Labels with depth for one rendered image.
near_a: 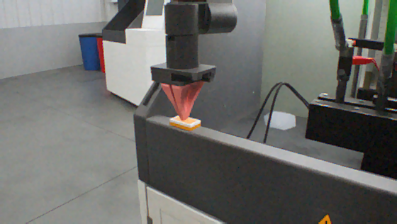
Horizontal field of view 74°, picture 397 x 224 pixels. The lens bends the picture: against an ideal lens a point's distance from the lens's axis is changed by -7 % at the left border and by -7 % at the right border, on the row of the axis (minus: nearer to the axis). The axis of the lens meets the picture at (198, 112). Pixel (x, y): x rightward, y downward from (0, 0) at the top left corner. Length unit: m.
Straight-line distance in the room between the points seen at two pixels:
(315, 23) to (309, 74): 0.16
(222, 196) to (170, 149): 0.13
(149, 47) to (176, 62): 2.78
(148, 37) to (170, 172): 2.72
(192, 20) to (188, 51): 0.05
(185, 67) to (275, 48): 0.55
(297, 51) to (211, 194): 0.58
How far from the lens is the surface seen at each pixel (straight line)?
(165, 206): 0.64
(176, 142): 0.54
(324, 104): 0.61
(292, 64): 0.96
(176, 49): 0.47
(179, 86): 0.47
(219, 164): 0.49
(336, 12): 0.49
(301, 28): 0.94
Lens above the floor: 1.15
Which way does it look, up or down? 19 degrees down
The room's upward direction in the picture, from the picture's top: straight up
